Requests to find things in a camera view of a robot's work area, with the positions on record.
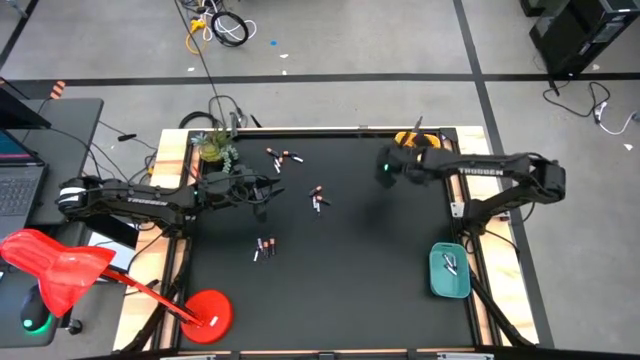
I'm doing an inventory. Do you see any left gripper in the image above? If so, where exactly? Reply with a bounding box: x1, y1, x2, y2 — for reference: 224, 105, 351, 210
213, 165, 287, 209

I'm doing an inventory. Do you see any yellow plastic bin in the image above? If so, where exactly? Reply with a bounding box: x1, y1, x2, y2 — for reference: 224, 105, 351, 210
393, 130, 444, 151

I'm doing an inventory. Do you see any potted succulent plant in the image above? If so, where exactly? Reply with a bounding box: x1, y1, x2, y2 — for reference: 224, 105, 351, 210
190, 128, 240, 175

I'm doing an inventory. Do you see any teal plastic bin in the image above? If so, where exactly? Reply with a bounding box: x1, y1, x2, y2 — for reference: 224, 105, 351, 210
428, 241, 472, 300

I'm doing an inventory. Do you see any white tablet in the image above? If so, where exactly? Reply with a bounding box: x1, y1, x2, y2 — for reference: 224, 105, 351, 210
85, 230, 137, 275

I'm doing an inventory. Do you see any black desk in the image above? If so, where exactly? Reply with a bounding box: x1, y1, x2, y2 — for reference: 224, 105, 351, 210
0, 97, 105, 227

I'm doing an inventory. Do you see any dark grey side desk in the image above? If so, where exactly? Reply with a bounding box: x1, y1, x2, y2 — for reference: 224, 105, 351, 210
0, 269, 126, 349

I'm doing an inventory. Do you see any red desk lamp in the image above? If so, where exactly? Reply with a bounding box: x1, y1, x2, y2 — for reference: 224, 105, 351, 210
0, 228, 235, 346

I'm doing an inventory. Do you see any black cabinet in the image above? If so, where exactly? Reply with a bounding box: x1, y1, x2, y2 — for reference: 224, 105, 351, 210
519, 0, 640, 79

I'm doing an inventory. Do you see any black laptop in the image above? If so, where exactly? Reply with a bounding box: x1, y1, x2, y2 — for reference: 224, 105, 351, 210
0, 127, 50, 242

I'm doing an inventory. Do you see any black computer mouse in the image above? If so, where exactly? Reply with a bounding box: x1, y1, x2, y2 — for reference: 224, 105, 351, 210
19, 284, 54, 334

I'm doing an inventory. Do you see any black monitor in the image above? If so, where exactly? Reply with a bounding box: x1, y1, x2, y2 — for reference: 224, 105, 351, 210
0, 77, 53, 131

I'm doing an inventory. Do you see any black metal table frame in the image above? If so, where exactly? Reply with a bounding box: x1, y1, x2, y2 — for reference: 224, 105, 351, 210
113, 124, 542, 360

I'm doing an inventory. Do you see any grey cable loop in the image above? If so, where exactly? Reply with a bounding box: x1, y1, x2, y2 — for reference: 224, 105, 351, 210
207, 93, 249, 130

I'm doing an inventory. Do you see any black cable loop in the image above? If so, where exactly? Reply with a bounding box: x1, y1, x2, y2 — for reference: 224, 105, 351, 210
177, 110, 224, 130

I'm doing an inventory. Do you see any long black cable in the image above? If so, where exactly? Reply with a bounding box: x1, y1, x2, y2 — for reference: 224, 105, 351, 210
173, 0, 224, 119

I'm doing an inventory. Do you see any black cable coil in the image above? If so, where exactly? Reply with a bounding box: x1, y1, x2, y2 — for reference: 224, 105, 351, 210
209, 9, 251, 49

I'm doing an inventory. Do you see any black floor cable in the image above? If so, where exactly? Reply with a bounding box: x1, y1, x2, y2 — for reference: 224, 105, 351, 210
542, 79, 612, 120

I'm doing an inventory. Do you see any yellow cable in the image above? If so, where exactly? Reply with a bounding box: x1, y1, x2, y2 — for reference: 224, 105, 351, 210
184, 17, 210, 56

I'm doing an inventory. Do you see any white adapter cable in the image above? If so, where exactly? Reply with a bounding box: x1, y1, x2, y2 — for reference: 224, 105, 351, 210
593, 99, 640, 136

